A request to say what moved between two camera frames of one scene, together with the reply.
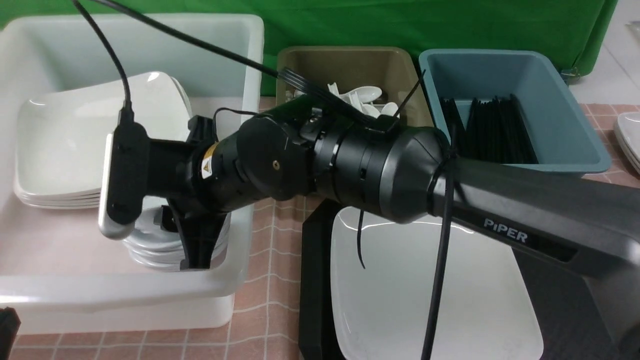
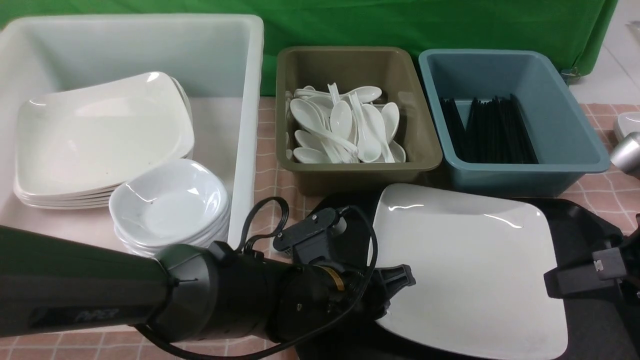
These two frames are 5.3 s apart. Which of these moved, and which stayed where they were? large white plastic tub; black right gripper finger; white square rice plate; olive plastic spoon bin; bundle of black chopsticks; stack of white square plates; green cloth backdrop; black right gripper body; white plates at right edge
Moved: black right gripper finger; black right gripper body; white square rice plate
Stayed: large white plastic tub; white plates at right edge; olive plastic spoon bin; green cloth backdrop; stack of white square plates; bundle of black chopsticks
